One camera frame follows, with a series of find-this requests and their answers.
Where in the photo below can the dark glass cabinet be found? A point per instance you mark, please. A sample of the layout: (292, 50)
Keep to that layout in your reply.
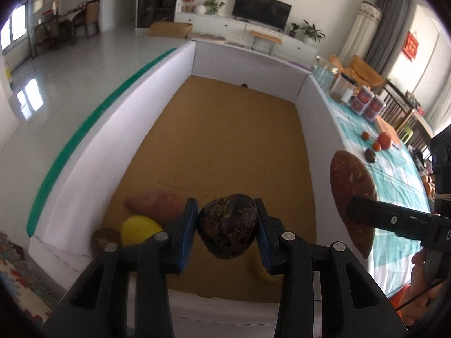
(158, 0)

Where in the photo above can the white round vase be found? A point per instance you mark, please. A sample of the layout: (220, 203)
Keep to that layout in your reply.
(200, 9)

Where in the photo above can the person's right hand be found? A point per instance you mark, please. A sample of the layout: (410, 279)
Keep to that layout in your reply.
(415, 299)

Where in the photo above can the yellow round citrus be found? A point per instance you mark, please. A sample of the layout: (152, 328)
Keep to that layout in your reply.
(137, 230)

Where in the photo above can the teal checked tablecloth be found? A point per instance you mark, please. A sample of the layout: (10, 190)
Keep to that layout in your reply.
(394, 183)

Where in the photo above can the small wooden bench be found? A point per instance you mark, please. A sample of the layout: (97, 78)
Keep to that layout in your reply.
(266, 37)

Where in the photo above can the orange book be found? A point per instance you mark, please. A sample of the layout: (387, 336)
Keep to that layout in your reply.
(387, 126)

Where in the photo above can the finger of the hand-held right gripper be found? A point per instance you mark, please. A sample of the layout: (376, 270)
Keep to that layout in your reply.
(391, 220)

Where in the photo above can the brown cardboard box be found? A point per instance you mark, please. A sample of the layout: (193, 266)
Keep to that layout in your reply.
(171, 30)

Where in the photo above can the dark dining table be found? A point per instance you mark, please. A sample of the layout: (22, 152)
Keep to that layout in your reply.
(56, 28)

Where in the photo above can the orange lounge chair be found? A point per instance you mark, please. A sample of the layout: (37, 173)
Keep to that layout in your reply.
(363, 72)

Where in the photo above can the dark brown avocado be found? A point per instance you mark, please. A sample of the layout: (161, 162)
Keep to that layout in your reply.
(227, 225)

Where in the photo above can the dark wooden side table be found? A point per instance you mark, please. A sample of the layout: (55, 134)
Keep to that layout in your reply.
(398, 102)

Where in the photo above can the white cardboard box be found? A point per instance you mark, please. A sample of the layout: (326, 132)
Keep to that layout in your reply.
(229, 130)

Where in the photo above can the red wall hanging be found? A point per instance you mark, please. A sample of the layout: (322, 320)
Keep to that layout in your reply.
(411, 45)

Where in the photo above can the leafy green plant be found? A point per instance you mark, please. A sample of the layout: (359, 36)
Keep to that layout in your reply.
(213, 5)

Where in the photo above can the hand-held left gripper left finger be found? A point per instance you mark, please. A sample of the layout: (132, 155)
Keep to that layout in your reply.
(185, 239)

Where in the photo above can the small green potted plant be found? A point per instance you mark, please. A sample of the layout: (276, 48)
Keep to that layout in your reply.
(294, 29)

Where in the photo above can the glass jar with gold lid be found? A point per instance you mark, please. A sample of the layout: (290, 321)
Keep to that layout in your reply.
(324, 74)

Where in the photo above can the white television cabinet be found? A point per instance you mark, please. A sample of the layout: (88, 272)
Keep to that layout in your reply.
(229, 24)

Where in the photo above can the cloth-covered standing air conditioner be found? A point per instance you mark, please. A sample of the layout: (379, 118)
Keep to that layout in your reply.
(368, 28)

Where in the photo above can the colourful patterned rug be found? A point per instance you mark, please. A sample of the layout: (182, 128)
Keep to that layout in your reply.
(21, 285)

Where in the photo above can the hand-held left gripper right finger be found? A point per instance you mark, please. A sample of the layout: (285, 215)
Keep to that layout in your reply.
(265, 243)

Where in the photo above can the green plastic stool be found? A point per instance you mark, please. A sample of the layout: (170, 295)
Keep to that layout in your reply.
(407, 134)

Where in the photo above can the filled fruit basket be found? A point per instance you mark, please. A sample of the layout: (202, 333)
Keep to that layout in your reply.
(428, 181)

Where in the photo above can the black television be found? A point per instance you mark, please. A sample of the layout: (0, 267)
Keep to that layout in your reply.
(262, 8)

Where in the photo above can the clear jar with black lid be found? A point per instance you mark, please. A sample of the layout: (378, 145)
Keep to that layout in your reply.
(341, 86)

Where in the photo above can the grey curtain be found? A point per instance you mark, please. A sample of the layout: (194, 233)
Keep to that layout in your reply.
(391, 24)

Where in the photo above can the large green potted plant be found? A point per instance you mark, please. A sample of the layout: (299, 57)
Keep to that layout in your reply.
(312, 32)

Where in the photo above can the wooden dining chair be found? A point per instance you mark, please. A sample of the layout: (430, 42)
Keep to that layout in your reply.
(92, 17)

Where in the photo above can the red-brown sweet potato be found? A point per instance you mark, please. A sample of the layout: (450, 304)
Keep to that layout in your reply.
(151, 206)
(348, 183)

